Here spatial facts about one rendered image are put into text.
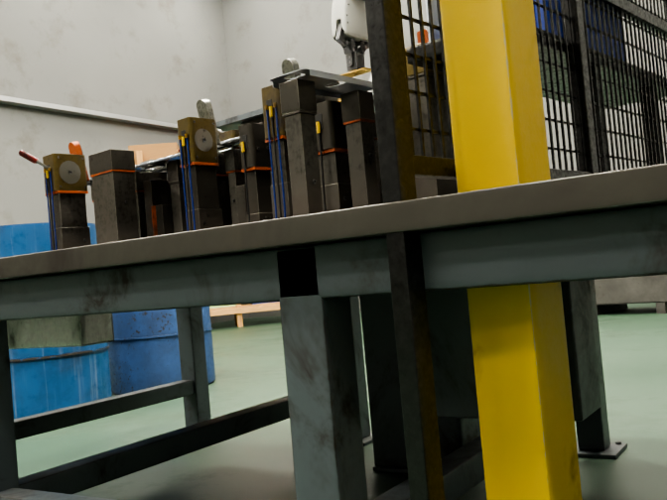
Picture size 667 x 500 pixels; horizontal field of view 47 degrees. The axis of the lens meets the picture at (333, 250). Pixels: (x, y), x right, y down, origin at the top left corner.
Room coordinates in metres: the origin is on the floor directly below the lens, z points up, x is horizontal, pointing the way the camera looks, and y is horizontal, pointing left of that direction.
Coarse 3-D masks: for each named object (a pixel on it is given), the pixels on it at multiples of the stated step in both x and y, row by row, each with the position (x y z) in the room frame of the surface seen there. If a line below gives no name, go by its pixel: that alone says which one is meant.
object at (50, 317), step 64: (256, 256) 1.17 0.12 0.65; (320, 256) 1.11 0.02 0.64; (384, 256) 1.05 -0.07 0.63; (448, 256) 1.00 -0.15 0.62; (512, 256) 0.96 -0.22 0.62; (576, 256) 0.92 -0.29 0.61; (640, 256) 0.88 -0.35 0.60; (0, 320) 1.53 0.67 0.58; (64, 320) 1.81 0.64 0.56; (192, 320) 3.22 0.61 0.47; (320, 320) 1.11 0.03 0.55; (448, 320) 1.28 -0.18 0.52; (576, 320) 1.18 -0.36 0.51; (0, 384) 1.61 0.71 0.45; (192, 384) 3.20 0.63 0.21; (320, 384) 1.12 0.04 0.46; (448, 384) 1.29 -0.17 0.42; (576, 384) 1.17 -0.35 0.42; (0, 448) 1.60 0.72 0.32; (128, 448) 1.92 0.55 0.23; (192, 448) 2.09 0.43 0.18; (320, 448) 1.13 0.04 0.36
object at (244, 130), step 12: (240, 132) 1.85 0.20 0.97; (252, 132) 1.83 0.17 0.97; (264, 132) 1.86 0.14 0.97; (240, 144) 1.85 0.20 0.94; (252, 144) 1.83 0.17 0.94; (264, 144) 1.86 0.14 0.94; (252, 156) 1.83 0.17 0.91; (264, 156) 1.85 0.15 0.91; (252, 168) 1.83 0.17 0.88; (264, 168) 1.85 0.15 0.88; (252, 180) 1.84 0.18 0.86; (264, 180) 1.86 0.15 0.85; (252, 192) 1.85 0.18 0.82; (264, 192) 1.85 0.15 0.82; (252, 204) 1.85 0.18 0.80; (264, 204) 1.85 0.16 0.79; (252, 216) 1.85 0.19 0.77; (264, 216) 1.84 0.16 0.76
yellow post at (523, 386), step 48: (480, 0) 1.04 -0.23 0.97; (528, 0) 1.08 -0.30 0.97; (480, 48) 1.04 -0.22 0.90; (528, 48) 1.07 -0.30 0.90; (480, 96) 1.05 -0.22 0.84; (528, 96) 1.06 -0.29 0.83; (480, 144) 1.05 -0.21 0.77; (528, 144) 1.05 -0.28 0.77; (480, 288) 1.07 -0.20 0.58; (528, 288) 1.02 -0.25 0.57; (480, 336) 1.07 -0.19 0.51; (528, 336) 1.02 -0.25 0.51; (480, 384) 1.08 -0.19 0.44; (528, 384) 1.03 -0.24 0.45; (480, 432) 1.08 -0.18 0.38; (528, 432) 1.03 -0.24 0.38; (528, 480) 1.04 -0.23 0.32; (576, 480) 1.08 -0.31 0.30
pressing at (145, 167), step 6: (234, 138) 2.03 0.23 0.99; (222, 144) 2.13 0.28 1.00; (228, 144) 2.14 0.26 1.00; (234, 144) 2.14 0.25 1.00; (168, 156) 2.22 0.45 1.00; (174, 156) 2.20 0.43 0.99; (150, 162) 2.28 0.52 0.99; (156, 162) 2.33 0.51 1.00; (162, 162) 2.34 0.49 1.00; (138, 168) 2.41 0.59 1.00; (144, 168) 2.42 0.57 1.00; (156, 168) 2.44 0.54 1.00; (162, 168) 2.45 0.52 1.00; (90, 180) 2.57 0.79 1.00
